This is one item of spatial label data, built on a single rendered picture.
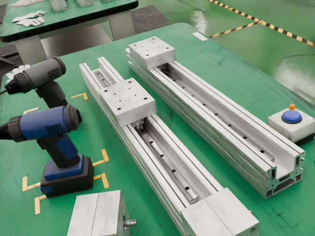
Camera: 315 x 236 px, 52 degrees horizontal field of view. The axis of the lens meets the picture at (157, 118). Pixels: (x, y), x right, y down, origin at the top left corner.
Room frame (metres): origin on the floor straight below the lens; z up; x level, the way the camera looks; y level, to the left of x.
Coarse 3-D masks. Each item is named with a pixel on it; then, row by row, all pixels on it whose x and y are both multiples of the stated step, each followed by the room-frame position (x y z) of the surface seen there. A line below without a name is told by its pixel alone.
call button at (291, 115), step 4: (284, 112) 0.61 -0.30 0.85; (288, 112) 0.61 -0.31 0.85; (292, 112) 0.60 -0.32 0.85; (296, 112) 0.60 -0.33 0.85; (284, 116) 0.60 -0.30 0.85; (288, 116) 0.59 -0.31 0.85; (292, 116) 0.59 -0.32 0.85; (296, 116) 0.59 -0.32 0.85; (300, 116) 0.59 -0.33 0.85; (288, 120) 0.59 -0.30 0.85; (292, 120) 0.58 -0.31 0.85; (296, 120) 0.58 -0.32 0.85
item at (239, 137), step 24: (144, 72) 1.02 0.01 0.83; (168, 72) 1.00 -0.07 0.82; (168, 96) 0.85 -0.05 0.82; (192, 96) 0.79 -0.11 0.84; (216, 96) 0.72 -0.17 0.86; (192, 120) 0.71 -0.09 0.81; (216, 120) 0.62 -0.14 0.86; (240, 120) 0.62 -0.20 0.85; (216, 144) 0.60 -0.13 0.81; (240, 144) 0.52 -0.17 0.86; (264, 144) 0.54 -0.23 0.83; (288, 144) 0.49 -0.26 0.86; (240, 168) 0.51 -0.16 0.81; (264, 168) 0.44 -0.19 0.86; (288, 168) 0.46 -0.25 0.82; (264, 192) 0.43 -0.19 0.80
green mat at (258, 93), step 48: (96, 48) 1.49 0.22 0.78; (192, 48) 1.26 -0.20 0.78; (0, 96) 1.17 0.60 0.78; (240, 96) 0.83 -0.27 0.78; (288, 96) 0.78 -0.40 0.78; (0, 144) 0.84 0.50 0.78; (96, 144) 0.74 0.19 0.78; (192, 144) 0.65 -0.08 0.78; (0, 192) 0.62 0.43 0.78; (96, 192) 0.55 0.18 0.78; (144, 192) 0.52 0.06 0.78; (240, 192) 0.46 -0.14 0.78; (288, 192) 0.44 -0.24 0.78
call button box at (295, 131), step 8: (280, 112) 0.63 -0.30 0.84; (272, 120) 0.61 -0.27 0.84; (280, 120) 0.60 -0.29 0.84; (304, 120) 0.58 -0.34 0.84; (312, 120) 0.58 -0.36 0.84; (272, 128) 0.61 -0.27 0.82; (280, 128) 0.58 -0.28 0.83; (288, 128) 0.57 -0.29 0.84; (296, 128) 0.56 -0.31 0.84; (304, 128) 0.56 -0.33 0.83; (312, 128) 0.57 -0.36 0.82; (288, 136) 0.56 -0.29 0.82; (296, 136) 0.56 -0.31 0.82; (304, 136) 0.56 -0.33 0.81; (312, 136) 0.57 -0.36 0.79; (296, 144) 0.56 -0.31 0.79
